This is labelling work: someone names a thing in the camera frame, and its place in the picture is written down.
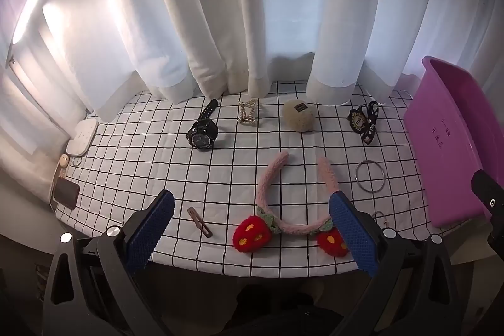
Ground black wrist watch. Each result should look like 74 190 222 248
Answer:
186 99 220 152

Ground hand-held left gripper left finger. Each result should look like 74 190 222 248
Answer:
41 190 176 336

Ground black printed ribbon bow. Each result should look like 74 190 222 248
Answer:
347 102 381 146

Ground beige fluffy hair clip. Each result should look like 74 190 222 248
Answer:
282 99 317 133

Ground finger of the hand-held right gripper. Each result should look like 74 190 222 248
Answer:
487 224 504 254
471 169 504 220

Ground pink strawberry plush headband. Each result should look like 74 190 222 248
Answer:
232 152 351 257

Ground brown leather card holder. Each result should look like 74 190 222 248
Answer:
53 178 80 210

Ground white curtain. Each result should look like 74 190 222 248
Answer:
0 0 504 124

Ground silver bangle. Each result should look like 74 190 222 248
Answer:
355 160 387 195

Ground white power strip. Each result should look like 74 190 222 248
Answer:
66 118 99 157

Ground white black checkered tablecloth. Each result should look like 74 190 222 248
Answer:
55 80 493 279

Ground pearl hair claw clip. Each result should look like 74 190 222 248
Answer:
237 98 261 127

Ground pink plastic basin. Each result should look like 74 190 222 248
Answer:
402 56 501 228

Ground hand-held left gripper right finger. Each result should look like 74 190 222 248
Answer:
328 191 461 336

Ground brown hair clip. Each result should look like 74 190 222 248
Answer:
186 206 213 238

